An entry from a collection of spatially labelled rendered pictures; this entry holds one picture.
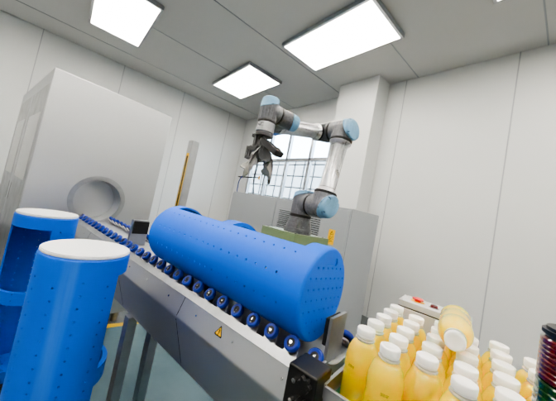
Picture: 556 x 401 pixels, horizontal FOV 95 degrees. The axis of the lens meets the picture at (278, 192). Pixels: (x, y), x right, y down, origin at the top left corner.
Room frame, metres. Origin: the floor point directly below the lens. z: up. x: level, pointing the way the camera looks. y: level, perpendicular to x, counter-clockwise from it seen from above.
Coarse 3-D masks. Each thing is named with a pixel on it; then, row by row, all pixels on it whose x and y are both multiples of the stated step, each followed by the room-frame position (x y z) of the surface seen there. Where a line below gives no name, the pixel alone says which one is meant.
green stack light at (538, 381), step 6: (534, 378) 0.26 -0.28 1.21; (540, 378) 0.25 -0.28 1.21; (534, 384) 0.26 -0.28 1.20; (540, 384) 0.25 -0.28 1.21; (546, 384) 0.24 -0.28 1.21; (534, 390) 0.26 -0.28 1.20; (540, 390) 0.25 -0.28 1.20; (546, 390) 0.24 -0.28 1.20; (552, 390) 0.24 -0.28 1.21; (534, 396) 0.26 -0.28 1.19; (540, 396) 0.25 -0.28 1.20; (546, 396) 0.24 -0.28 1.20; (552, 396) 0.24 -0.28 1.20
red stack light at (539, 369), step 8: (544, 336) 0.25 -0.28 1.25; (544, 344) 0.25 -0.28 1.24; (552, 344) 0.24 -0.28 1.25; (544, 352) 0.25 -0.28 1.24; (552, 352) 0.24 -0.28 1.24; (544, 360) 0.25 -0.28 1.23; (552, 360) 0.24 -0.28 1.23; (536, 368) 0.26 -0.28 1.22; (544, 368) 0.25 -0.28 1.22; (552, 368) 0.24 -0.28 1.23; (544, 376) 0.24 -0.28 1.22; (552, 376) 0.24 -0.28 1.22; (552, 384) 0.24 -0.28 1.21
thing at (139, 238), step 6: (132, 222) 1.56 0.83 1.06; (138, 222) 1.57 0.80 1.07; (144, 222) 1.59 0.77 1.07; (132, 228) 1.56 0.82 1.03; (138, 228) 1.57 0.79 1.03; (144, 228) 1.60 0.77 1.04; (132, 234) 1.57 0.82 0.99; (138, 234) 1.59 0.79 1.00; (144, 234) 1.62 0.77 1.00; (132, 240) 1.57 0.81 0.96; (138, 240) 1.60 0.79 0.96; (144, 240) 1.63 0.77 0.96
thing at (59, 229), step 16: (16, 224) 1.37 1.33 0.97; (32, 224) 1.37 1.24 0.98; (48, 224) 1.40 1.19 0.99; (64, 224) 1.46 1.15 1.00; (16, 240) 1.49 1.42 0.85; (32, 240) 1.58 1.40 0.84; (48, 240) 1.63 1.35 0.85; (16, 256) 1.52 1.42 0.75; (32, 256) 1.59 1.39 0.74; (0, 272) 1.42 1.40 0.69; (16, 272) 1.54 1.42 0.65; (0, 288) 1.47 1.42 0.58; (16, 288) 1.56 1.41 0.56; (0, 304) 1.50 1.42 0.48; (16, 304) 1.38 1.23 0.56; (0, 320) 1.52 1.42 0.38; (16, 320) 1.59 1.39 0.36; (0, 336) 1.54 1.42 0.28; (0, 352) 1.56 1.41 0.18; (0, 368) 1.47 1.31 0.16
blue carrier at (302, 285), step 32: (160, 224) 1.19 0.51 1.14; (192, 224) 1.08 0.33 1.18; (224, 224) 1.01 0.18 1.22; (160, 256) 1.22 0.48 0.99; (192, 256) 0.99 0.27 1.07; (224, 256) 0.88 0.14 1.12; (256, 256) 0.81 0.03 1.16; (288, 256) 0.76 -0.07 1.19; (320, 256) 0.74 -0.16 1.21; (224, 288) 0.89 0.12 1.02; (256, 288) 0.78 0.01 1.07; (288, 288) 0.71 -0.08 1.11; (320, 288) 0.76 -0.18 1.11; (288, 320) 0.71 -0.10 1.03; (320, 320) 0.79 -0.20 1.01
